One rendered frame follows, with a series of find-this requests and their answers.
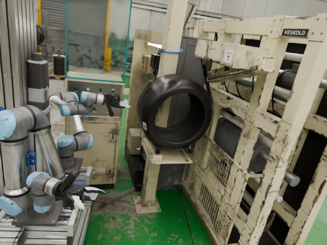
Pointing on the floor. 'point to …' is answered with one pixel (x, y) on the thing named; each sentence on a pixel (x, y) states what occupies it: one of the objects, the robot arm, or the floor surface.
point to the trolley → (44, 40)
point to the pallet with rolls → (58, 66)
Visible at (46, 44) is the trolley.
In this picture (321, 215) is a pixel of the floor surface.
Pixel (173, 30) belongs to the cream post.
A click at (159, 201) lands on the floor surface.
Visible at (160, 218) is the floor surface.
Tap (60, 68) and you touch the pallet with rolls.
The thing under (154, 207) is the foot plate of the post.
